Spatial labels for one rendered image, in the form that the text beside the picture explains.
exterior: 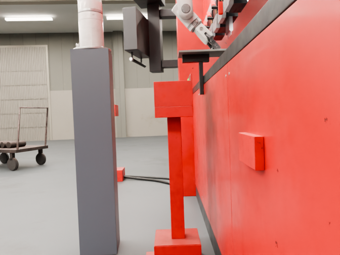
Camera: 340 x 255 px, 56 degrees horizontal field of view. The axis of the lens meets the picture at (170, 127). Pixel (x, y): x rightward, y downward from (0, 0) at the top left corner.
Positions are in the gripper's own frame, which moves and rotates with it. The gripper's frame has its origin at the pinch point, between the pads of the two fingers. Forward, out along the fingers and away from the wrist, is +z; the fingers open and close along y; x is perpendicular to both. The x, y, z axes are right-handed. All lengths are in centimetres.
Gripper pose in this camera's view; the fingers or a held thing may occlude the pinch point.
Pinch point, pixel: (215, 48)
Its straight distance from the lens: 181.4
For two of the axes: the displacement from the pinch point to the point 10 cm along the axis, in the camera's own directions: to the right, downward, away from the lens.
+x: -7.4, 6.7, 0.2
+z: 6.7, 7.4, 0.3
